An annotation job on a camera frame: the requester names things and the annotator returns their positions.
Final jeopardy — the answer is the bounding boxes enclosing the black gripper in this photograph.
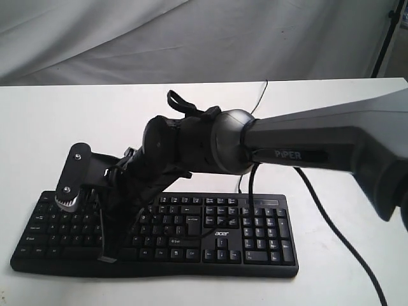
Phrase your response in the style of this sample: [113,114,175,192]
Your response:
[96,147,191,263]

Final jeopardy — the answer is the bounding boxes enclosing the black acer keyboard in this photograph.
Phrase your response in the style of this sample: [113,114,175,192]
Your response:
[10,191,298,278]

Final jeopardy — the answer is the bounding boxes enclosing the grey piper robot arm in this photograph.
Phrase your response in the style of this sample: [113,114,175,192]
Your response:
[95,90,407,221]

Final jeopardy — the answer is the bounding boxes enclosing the grey backdrop cloth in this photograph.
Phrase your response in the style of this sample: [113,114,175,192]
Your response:
[1,1,395,85]

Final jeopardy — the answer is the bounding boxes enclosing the black tripod stand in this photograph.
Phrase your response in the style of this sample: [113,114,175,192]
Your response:
[370,1,407,78]

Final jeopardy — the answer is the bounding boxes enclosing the black keyboard cable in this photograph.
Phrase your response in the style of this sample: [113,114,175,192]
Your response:
[236,79,269,194]

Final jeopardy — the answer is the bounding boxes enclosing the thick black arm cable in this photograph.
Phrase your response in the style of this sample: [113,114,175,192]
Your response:
[248,162,388,306]

